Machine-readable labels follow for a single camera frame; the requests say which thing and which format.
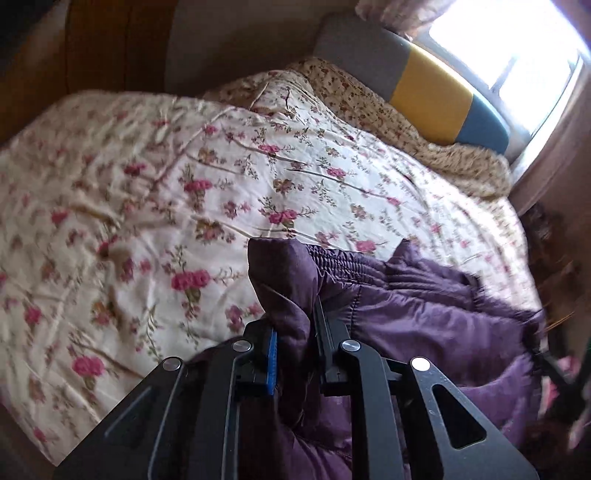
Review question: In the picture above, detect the long patterned pink curtain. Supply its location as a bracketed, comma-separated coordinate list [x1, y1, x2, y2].
[508, 65, 591, 217]

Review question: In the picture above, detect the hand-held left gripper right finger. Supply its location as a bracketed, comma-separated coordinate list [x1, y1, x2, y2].
[314, 295, 541, 480]

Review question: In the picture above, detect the wooden wardrobe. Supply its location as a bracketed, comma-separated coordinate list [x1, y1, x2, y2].
[0, 0, 178, 146]

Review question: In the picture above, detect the large-flower floral quilt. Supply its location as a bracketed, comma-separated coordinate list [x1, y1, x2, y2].
[0, 69, 543, 467]

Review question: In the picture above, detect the grey yellow blue headboard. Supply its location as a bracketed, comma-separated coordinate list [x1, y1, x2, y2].
[311, 14, 511, 160]

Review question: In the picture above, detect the short patterned pink curtain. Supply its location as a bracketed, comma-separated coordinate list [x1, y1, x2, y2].
[355, 0, 446, 26]

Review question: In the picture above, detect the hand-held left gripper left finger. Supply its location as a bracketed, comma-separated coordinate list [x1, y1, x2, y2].
[53, 319, 280, 480]

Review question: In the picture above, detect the purple puffer jacket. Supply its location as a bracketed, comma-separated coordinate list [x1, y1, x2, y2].
[189, 237, 548, 480]

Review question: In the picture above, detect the small-flower floral blanket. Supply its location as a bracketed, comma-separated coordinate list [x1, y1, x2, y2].
[203, 56, 513, 199]

